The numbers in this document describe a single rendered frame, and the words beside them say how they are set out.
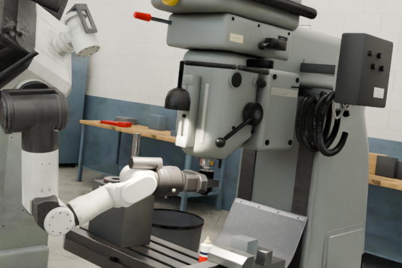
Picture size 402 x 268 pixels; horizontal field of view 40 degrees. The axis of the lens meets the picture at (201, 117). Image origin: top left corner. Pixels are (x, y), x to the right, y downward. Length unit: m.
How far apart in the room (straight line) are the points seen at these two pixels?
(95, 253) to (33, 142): 0.67
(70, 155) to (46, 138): 7.73
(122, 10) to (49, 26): 7.25
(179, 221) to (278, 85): 2.39
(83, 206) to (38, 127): 0.26
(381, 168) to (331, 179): 3.47
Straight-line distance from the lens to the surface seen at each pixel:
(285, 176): 1.97
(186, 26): 1.62
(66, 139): 9.04
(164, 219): 4.00
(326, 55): 1.99
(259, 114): 1.65
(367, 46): 1.67
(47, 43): 1.53
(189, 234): 3.62
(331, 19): 6.38
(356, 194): 2.16
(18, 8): 1.52
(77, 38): 1.49
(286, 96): 1.78
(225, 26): 1.53
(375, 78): 1.74
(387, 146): 5.95
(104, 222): 1.97
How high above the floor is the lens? 1.51
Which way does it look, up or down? 3 degrees down
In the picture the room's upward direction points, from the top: 6 degrees clockwise
